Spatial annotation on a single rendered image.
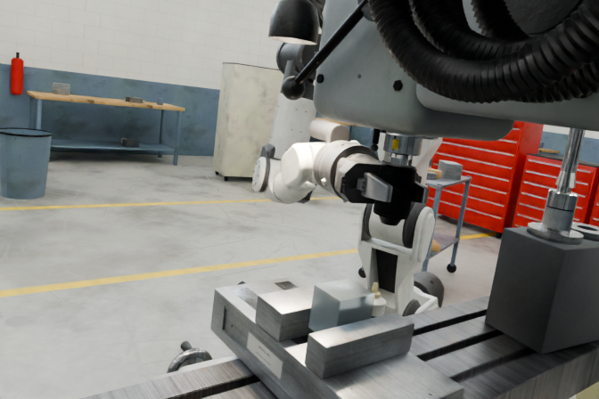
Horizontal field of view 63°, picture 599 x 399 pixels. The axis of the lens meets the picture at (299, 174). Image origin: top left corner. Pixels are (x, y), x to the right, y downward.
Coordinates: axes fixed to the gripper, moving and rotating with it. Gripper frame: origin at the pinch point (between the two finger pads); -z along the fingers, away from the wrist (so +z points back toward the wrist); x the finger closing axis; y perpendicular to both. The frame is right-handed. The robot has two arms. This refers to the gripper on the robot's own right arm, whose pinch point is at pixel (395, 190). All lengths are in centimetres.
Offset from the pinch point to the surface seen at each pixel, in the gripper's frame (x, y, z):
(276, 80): 179, -27, 597
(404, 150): -1.0, -5.5, -2.2
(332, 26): -11.0, -19.3, 2.3
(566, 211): 38.5, 3.3, 5.3
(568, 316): 39.5, 20.8, 1.6
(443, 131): -1.7, -8.7, -10.1
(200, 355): -12, 52, 52
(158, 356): -6, 122, 169
